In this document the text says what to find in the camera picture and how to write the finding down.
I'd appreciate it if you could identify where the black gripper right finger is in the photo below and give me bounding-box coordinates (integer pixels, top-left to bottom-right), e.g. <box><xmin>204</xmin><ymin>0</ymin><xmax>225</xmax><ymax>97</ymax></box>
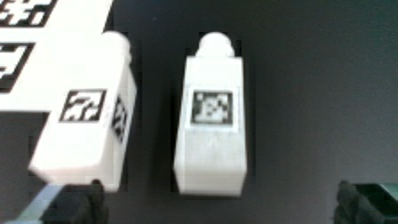
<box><xmin>332</xmin><ymin>181</ymin><xmax>398</xmax><ymax>224</ymax></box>

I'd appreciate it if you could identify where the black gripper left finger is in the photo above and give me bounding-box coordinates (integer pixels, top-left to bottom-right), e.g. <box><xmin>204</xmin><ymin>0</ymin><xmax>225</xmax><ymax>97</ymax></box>
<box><xmin>12</xmin><ymin>180</ymin><xmax>108</xmax><ymax>224</ymax></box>

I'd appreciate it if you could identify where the white leg with tag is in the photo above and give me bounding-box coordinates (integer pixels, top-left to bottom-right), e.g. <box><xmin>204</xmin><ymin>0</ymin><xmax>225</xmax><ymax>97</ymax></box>
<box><xmin>174</xmin><ymin>32</ymin><xmax>246</xmax><ymax>197</ymax></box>

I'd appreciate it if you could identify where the white leg near marker sheet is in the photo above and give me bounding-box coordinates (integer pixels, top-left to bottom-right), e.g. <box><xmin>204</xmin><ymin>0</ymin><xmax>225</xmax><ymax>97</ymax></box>
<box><xmin>28</xmin><ymin>31</ymin><xmax>136</xmax><ymax>192</ymax></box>

